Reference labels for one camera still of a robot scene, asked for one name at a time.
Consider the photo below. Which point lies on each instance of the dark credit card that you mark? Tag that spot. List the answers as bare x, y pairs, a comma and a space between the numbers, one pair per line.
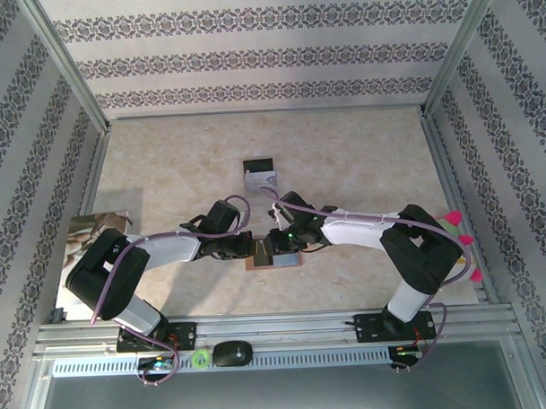
262, 257

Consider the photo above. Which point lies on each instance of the brown leather card holder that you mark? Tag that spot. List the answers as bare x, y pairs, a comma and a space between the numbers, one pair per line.
275, 266

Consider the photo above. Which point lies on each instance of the silver card packet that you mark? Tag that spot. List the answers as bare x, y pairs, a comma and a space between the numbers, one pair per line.
255, 197

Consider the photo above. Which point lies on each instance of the white blue credit card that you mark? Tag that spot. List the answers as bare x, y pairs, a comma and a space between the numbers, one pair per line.
259, 181

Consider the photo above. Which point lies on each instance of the black credit card with chip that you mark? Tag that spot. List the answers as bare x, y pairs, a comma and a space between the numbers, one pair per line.
260, 164

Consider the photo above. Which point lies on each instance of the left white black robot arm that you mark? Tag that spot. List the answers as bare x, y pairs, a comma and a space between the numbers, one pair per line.
167, 248

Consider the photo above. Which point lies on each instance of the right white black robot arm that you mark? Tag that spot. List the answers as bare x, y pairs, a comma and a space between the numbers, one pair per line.
354, 224

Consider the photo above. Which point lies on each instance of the light blue credit card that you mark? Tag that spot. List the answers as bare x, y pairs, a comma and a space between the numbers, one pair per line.
286, 260

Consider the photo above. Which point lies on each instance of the black computer mouse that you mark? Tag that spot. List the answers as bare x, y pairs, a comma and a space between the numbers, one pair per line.
233, 354

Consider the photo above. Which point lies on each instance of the green tape roll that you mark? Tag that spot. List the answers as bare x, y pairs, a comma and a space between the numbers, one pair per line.
194, 359

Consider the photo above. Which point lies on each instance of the left electronics board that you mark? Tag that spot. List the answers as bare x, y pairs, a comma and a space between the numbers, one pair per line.
157, 364

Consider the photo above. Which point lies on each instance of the electronics board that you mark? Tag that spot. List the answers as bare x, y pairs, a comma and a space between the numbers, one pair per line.
406, 353
157, 364

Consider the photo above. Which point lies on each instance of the magazine with photo cover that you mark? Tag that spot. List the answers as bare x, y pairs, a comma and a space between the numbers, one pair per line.
85, 224

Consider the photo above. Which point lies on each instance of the colourful plush toy pink spikes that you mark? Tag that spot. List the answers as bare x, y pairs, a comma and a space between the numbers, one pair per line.
453, 218

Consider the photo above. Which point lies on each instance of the right electronics board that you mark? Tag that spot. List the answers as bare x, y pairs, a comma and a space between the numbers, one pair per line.
406, 353

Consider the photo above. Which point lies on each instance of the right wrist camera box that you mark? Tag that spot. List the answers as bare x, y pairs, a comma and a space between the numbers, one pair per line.
278, 215

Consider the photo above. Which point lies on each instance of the aluminium mounting rail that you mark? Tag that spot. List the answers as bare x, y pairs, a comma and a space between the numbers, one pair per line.
282, 330

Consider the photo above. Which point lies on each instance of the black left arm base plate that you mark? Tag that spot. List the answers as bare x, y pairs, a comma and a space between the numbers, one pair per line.
183, 335

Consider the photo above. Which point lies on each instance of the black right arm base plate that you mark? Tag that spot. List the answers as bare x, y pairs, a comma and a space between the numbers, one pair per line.
371, 329

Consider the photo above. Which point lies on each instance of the aluminium back floor rail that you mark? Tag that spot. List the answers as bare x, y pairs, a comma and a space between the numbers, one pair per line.
265, 111

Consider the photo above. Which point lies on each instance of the aluminium side floor rail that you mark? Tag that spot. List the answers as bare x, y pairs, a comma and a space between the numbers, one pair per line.
447, 171
93, 184

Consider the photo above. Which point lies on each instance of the small black bracket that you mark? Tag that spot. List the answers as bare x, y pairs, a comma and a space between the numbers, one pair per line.
59, 316

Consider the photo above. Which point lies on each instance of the aluminium frame post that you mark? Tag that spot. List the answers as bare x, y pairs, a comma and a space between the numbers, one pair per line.
462, 45
66, 63

